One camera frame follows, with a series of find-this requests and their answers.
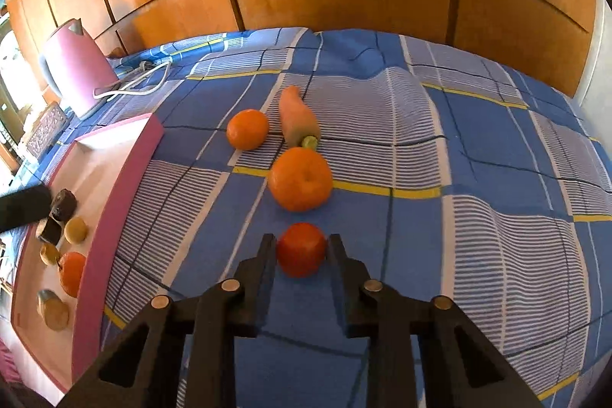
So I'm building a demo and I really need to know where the blue plaid tablecloth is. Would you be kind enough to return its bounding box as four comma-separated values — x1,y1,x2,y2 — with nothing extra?
10,27,612,408

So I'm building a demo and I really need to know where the orange mandarin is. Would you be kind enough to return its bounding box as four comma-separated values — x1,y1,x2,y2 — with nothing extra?
226,109,270,151
268,147,334,213
58,251,88,298

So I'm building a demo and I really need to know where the white power cord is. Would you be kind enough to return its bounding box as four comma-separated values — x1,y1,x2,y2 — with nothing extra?
92,60,172,100

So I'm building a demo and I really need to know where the orange carrot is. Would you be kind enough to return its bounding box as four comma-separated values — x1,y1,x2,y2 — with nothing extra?
278,85,322,151

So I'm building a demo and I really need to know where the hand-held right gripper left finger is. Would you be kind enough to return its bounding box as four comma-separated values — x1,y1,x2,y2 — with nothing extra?
57,233,278,408

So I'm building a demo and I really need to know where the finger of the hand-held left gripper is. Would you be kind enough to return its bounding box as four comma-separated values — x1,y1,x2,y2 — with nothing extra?
0,184,54,233

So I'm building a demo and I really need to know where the small green-brown kiwi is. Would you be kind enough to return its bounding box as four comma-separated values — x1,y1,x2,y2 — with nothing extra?
64,217,88,245

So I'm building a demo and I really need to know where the silver ornate tissue box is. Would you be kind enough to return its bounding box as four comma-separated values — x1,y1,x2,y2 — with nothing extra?
25,101,68,158

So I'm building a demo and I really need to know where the wooden framed window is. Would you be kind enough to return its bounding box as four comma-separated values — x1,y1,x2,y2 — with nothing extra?
0,13,29,170

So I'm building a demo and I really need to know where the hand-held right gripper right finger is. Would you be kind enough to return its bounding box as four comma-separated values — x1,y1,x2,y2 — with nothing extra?
326,233,543,408

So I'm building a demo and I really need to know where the pink electric kettle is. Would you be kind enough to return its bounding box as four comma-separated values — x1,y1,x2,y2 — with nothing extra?
39,18,119,118

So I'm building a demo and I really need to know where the grey-tan root piece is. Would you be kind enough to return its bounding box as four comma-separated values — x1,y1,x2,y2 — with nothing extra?
37,288,70,332

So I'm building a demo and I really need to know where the pink rimmed white tray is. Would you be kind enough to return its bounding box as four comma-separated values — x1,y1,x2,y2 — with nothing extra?
10,112,166,394

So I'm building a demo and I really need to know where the small red tomato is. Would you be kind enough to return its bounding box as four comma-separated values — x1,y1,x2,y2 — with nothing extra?
276,223,327,279

